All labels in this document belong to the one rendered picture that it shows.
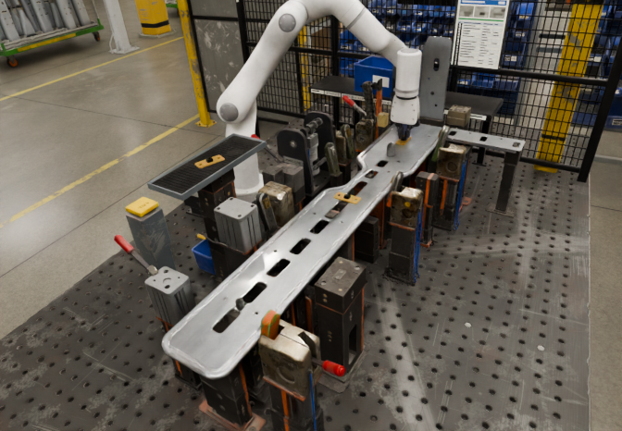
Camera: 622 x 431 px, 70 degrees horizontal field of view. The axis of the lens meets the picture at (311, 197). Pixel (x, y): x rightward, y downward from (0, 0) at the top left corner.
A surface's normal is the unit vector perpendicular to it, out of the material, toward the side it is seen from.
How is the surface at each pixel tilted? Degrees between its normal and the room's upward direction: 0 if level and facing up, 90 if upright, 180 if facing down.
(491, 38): 90
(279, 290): 0
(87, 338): 0
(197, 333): 0
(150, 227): 90
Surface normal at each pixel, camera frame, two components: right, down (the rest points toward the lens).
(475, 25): -0.53, 0.48
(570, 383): -0.05, -0.84
